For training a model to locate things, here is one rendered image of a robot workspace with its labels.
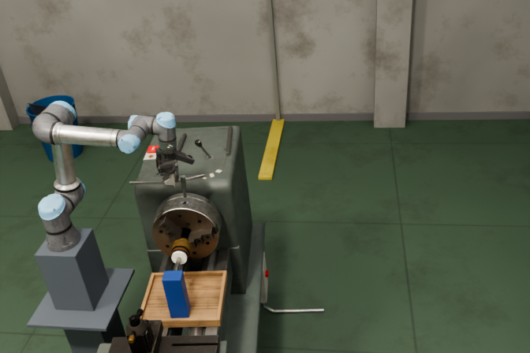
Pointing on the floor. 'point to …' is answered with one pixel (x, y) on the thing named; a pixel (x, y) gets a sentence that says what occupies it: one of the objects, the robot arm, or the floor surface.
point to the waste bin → (42, 110)
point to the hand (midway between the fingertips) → (176, 184)
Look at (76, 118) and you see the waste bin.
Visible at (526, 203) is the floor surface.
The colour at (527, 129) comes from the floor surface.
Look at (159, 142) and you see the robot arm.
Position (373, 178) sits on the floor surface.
